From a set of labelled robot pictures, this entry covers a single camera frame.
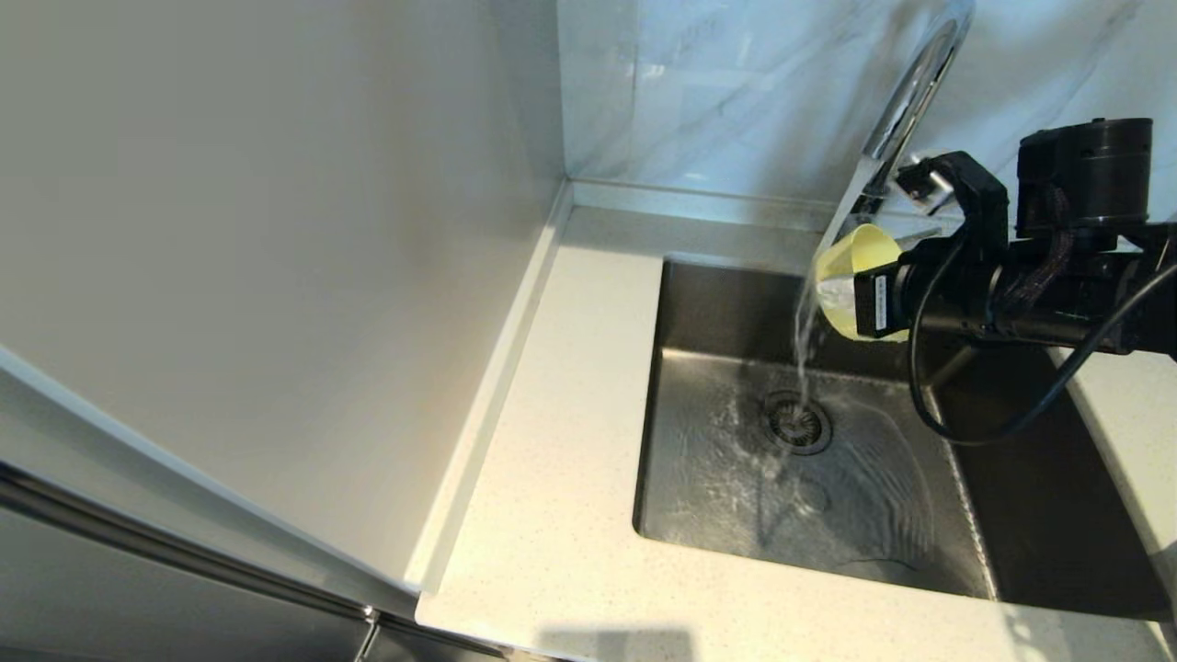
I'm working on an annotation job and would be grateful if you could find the round metal drain strainer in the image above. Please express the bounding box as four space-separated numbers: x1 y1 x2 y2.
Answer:
761 391 833 457

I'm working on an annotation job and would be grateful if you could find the stainless steel sink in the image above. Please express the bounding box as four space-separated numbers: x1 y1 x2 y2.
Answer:
633 256 1173 622

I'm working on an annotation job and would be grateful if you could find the large stainless steel refrigerator door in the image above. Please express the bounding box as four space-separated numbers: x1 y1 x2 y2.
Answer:
0 464 378 662

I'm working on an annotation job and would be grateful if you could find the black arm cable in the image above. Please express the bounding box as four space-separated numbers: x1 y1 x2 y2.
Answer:
908 244 1177 448

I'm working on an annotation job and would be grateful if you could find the white refrigerator side panel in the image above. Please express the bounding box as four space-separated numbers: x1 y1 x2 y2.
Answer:
0 0 576 619

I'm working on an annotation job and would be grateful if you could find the yellow plastic cup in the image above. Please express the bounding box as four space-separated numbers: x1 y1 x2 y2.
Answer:
814 223 911 343

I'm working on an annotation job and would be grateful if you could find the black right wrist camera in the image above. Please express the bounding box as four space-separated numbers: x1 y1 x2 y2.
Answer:
894 150 1010 263

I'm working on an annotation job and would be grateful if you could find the chrome gooseneck faucet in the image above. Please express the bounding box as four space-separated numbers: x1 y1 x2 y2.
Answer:
841 0 977 242

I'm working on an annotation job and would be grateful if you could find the stainless steel under-counter cabinet front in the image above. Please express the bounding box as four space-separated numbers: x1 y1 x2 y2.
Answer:
363 614 507 662

